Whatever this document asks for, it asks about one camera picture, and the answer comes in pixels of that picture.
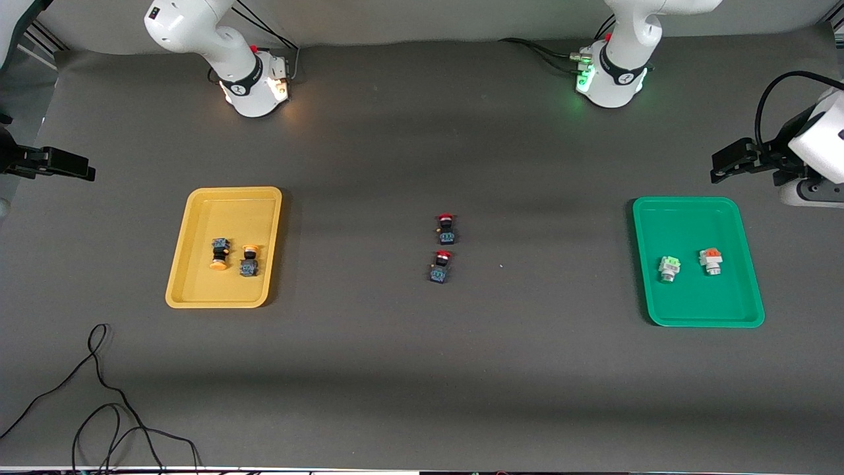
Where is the green plastic tray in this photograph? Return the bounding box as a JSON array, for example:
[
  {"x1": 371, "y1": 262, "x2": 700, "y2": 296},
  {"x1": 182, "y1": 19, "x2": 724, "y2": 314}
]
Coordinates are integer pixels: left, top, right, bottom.
[{"x1": 632, "y1": 197, "x2": 766, "y2": 329}]

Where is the yellow plastic tray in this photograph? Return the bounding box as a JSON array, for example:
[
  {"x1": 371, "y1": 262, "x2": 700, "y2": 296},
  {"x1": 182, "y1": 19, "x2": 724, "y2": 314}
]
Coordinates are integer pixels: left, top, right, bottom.
[{"x1": 165, "y1": 187, "x2": 283, "y2": 309}]

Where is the dark grey table cloth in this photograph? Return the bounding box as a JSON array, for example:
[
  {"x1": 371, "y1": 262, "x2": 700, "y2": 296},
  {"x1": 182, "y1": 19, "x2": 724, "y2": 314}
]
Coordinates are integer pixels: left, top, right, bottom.
[{"x1": 0, "y1": 23, "x2": 844, "y2": 472}]

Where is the grey metal frame rail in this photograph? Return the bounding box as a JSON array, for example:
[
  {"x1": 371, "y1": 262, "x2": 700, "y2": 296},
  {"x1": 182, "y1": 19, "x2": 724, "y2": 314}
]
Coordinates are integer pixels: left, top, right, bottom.
[{"x1": 26, "y1": 16, "x2": 67, "y2": 70}]

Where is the thin black loose cable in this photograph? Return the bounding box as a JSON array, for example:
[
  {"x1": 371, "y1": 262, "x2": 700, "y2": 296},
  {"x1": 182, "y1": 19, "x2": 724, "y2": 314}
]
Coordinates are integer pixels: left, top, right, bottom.
[{"x1": 0, "y1": 323, "x2": 202, "y2": 475}]

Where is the black left base cable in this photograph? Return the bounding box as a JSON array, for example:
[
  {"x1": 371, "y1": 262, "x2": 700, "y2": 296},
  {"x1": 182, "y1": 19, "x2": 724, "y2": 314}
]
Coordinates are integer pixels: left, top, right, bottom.
[{"x1": 497, "y1": 36, "x2": 591, "y2": 75}]

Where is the black base cable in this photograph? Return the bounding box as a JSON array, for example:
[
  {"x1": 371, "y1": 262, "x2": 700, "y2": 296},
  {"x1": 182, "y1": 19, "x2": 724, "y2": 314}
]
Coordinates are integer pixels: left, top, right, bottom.
[
  {"x1": 497, "y1": 36, "x2": 591, "y2": 75},
  {"x1": 232, "y1": 0, "x2": 301, "y2": 83}
]

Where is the black right base cable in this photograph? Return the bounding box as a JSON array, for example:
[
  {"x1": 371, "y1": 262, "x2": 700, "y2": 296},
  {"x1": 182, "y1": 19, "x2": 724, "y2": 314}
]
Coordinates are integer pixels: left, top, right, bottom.
[{"x1": 232, "y1": 0, "x2": 301, "y2": 83}]

